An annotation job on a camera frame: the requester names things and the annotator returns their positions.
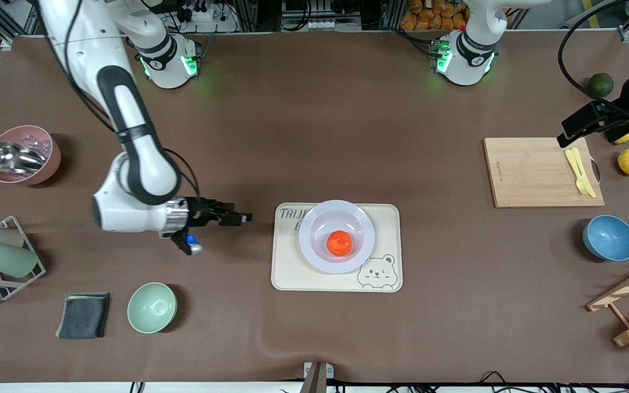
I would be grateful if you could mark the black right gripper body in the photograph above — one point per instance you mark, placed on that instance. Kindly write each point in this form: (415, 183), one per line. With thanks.
(199, 212)

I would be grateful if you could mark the pale lavender round plate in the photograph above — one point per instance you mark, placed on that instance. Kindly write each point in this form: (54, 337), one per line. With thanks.
(314, 229)

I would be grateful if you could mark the orange fruit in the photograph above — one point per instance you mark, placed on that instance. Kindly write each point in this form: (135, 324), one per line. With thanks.
(339, 243)

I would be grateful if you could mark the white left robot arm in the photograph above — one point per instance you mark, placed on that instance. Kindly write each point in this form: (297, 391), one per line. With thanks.
(464, 65)

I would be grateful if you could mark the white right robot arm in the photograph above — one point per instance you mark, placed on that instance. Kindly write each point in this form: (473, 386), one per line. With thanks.
(145, 174)

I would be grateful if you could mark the yellow plastic fork and knife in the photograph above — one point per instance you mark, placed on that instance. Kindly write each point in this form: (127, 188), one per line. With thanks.
(570, 158)

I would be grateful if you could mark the dark green lime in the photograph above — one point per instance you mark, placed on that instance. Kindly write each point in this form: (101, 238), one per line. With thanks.
(601, 84)

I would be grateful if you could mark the yellow plastic fork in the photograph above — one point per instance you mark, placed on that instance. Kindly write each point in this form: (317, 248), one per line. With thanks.
(581, 177)

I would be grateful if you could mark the bamboo cutting board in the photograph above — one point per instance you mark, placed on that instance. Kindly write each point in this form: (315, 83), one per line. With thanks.
(533, 174)

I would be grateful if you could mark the cream bear print tray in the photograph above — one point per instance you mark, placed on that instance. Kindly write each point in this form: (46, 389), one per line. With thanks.
(287, 273)

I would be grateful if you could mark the blue bowl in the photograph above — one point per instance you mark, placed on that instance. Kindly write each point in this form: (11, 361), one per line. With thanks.
(610, 238)

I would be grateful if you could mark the mint green bowl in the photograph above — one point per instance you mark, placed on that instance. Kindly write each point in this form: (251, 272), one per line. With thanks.
(152, 308)

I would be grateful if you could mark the wooden mug rack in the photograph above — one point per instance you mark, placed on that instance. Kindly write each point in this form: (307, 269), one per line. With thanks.
(628, 289)

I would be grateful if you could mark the dark grey folded cloth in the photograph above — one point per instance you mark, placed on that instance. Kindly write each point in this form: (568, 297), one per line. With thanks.
(83, 315)

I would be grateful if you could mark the pink bowl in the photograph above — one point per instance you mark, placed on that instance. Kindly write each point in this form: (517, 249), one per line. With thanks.
(49, 166)

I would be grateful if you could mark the pile of orange bread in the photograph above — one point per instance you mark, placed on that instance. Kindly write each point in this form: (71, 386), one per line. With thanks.
(434, 13)

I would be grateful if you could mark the white power strip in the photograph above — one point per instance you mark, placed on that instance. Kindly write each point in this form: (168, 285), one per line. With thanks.
(208, 19)

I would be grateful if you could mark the shiny metal scoop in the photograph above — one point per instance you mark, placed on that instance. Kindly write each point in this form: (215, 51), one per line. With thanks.
(14, 158)

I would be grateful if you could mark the mint green cup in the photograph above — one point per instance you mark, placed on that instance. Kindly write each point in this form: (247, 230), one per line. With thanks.
(9, 259)

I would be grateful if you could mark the metal table clamp bracket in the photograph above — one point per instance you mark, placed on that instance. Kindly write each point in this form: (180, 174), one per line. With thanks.
(317, 376)

